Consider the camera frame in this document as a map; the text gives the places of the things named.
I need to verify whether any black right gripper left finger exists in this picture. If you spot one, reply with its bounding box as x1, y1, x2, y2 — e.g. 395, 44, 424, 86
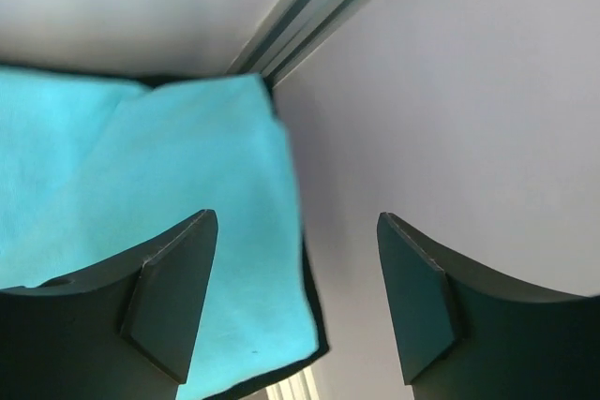
1, 210, 218, 399

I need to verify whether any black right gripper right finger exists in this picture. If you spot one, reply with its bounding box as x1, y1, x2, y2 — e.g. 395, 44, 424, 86
377, 213, 599, 399

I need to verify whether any cyan t-shirt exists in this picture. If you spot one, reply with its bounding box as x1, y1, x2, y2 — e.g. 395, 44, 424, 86
0, 67, 320, 400

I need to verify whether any folded black t-shirt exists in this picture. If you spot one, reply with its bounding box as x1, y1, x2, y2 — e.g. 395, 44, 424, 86
0, 61, 331, 400

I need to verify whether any aluminium corner post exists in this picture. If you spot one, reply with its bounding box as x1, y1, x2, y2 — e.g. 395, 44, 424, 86
228, 0, 368, 84

